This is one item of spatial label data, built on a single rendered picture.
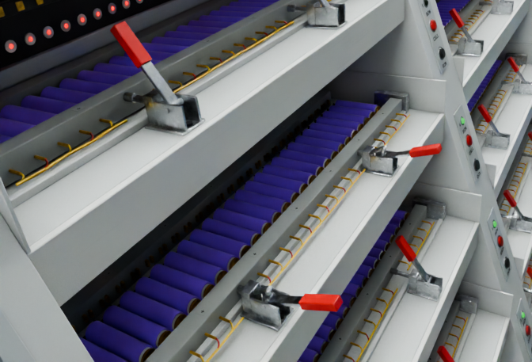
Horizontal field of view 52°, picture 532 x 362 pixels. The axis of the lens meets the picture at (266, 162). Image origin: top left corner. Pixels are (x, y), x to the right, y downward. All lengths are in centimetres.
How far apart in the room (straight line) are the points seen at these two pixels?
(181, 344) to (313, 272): 15
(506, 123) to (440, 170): 36
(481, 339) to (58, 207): 75
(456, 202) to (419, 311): 22
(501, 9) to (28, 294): 114
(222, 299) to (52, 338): 18
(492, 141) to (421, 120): 33
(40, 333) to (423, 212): 65
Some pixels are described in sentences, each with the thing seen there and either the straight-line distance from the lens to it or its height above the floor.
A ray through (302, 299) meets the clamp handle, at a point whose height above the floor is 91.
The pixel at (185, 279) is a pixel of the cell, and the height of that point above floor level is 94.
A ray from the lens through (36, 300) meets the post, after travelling 33.
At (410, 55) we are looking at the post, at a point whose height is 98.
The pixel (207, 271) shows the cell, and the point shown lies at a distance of 52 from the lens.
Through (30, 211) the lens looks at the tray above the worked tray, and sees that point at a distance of 37.
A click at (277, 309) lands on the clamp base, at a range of 47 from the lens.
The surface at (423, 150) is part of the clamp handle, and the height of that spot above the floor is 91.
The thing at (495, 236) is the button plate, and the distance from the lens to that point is 96.
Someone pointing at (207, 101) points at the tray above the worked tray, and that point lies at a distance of 46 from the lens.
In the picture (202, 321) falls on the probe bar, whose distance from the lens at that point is 47.
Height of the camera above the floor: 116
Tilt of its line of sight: 17 degrees down
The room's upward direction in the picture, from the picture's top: 24 degrees counter-clockwise
